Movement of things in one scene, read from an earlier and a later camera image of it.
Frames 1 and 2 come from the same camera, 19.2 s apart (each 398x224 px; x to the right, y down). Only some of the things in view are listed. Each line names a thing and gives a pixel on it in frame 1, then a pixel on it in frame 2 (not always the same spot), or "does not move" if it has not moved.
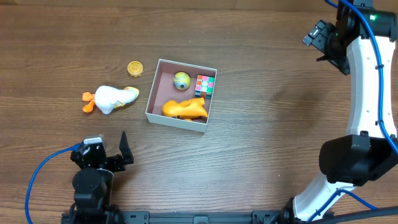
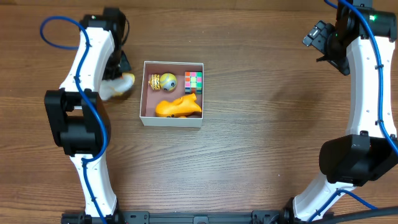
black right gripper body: (330, 50) does not move
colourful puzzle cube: (204, 86) to (193, 83)
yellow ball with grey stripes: (181, 80) to (168, 81)
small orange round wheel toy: (135, 68) to (154, 81)
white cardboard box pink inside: (163, 89) to (150, 98)
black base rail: (267, 216) does not move
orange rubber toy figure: (188, 109) does not move
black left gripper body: (111, 162) to (123, 63)
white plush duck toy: (107, 98) to (114, 88)
